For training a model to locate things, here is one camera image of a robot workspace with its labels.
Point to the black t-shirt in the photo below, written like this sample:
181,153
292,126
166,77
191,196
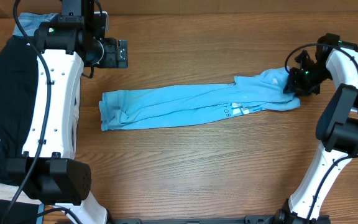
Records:
18,87

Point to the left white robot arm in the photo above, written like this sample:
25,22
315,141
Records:
47,170

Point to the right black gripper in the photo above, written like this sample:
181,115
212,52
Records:
294,88

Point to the dark garment with blue trim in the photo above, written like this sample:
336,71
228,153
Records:
21,212

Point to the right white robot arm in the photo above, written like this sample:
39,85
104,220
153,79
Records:
337,127

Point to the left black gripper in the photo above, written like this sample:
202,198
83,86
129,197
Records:
111,60

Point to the blue denim jeans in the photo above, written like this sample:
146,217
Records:
30,22

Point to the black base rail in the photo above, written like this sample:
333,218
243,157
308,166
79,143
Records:
249,219

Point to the light blue printed t-shirt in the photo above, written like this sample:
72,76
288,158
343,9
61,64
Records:
187,105

